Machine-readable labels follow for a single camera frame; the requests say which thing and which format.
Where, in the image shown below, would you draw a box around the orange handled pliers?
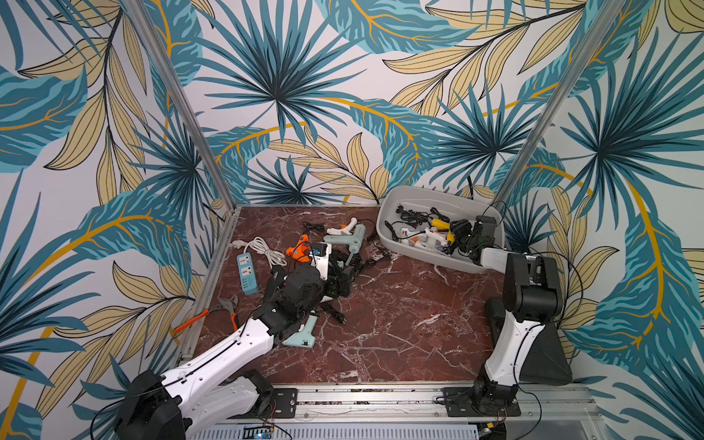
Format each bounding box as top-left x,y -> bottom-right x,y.
173,298 -> 239,335

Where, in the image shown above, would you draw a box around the yellow glue gun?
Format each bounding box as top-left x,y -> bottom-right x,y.
430,219 -> 456,246

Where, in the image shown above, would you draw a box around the white orange-trigger glue gun front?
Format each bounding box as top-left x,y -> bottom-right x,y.
398,227 -> 428,248

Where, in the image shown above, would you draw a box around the blue white power strip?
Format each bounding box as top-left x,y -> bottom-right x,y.
236,252 -> 259,296

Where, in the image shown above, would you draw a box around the large white glue gun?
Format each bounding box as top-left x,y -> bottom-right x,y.
415,229 -> 448,254

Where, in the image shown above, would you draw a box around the mint green small glue gun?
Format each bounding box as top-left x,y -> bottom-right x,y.
282,315 -> 318,348

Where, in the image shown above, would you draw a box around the white glue gun at back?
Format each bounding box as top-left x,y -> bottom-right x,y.
326,217 -> 358,236

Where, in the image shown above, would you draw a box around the grey plastic storage box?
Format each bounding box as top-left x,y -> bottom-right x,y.
376,186 -> 502,274

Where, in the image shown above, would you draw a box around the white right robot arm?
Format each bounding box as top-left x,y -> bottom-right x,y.
449,216 -> 564,407

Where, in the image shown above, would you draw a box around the mint green large glue gun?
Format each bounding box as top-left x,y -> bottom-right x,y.
324,224 -> 366,266

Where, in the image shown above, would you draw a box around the white coiled power cable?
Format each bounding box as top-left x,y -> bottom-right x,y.
229,235 -> 288,269

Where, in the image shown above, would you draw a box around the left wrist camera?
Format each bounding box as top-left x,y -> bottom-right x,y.
311,242 -> 332,282

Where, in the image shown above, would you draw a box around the aluminium front rail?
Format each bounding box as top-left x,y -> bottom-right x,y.
183,379 -> 609,439

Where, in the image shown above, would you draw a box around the orange small glue gun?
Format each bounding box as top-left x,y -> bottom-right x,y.
285,234 -> 312,263

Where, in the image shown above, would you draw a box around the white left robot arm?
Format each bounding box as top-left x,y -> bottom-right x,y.
112,265 -> 327,439

